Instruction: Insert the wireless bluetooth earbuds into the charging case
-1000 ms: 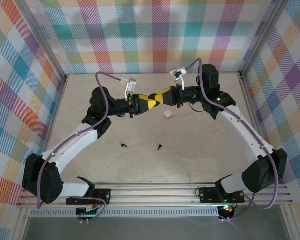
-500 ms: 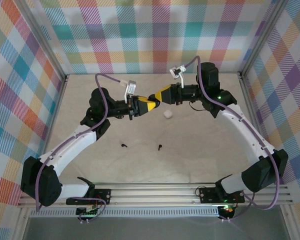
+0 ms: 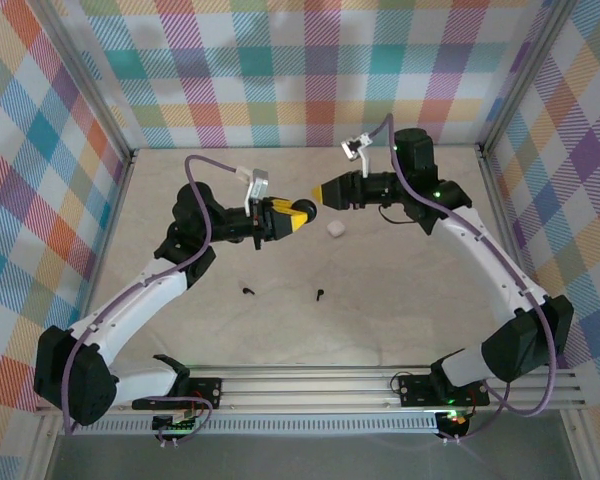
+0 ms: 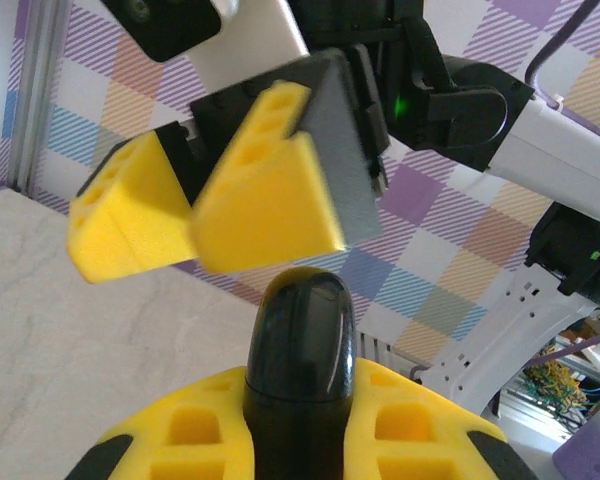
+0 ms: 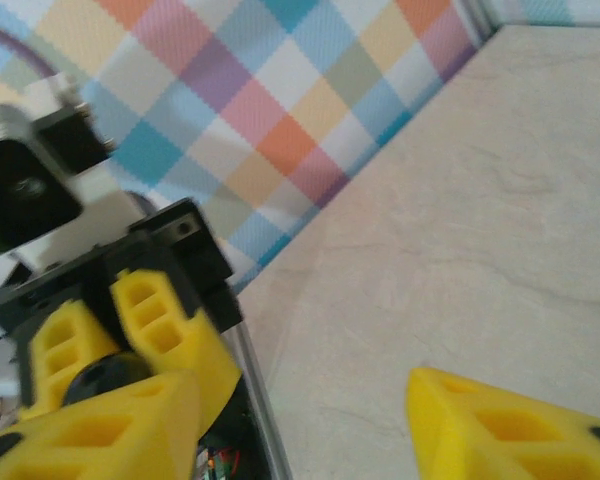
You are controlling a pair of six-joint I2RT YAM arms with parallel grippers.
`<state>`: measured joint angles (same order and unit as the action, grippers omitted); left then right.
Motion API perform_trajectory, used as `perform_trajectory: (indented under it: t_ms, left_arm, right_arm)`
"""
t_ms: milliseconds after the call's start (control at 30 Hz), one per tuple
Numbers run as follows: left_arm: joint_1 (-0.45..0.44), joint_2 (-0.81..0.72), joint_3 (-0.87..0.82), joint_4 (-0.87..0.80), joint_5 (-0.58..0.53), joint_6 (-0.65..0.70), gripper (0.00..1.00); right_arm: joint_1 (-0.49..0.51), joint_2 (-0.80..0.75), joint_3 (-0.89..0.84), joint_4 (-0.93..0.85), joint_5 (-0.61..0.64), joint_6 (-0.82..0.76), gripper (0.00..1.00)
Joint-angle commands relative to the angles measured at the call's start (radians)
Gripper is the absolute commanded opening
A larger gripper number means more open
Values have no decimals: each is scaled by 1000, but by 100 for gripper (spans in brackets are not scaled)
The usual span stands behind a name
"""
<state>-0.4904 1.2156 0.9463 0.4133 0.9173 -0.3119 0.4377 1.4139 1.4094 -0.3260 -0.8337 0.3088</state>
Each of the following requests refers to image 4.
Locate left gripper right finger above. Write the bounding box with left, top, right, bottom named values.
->
left=338, top=356, right=542, bottom=480

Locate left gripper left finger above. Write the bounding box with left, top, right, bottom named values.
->
left=64, top=366, right=257, bottom=480

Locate black earbud charging case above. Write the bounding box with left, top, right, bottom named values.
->
left=242, top=266, right=359, bottom=480

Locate aluminium side rail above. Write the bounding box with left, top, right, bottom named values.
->
left=357, top=332, right=421, bottom=374

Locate aluminium frame post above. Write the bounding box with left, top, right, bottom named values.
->
left=7, top=0, right=74, bottom=196

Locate background cable clutter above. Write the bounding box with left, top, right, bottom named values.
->
left=522, top=319, right=600, bottom=436

